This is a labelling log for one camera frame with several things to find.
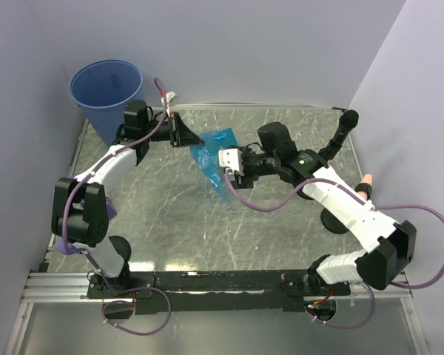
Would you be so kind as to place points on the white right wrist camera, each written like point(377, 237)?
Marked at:
point(231, 159)

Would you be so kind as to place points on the blue plastic trash bag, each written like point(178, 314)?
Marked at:
point(206, 157)

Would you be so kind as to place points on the black microphone on stand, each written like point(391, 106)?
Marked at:
point(312, 160)

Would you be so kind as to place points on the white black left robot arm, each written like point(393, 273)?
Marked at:
point(80, 217)

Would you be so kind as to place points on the blue plastic trash bin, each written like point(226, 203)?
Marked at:
point(102, 89)

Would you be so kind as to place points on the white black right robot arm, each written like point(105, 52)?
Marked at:
point(387, 246)

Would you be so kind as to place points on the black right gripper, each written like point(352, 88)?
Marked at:
point(245, 181)

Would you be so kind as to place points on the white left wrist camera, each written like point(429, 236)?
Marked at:
point(167, 98)

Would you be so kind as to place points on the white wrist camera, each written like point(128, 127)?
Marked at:
point(231, 159)
point(167, 98)

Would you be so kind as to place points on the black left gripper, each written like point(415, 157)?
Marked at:
point(182, 136)

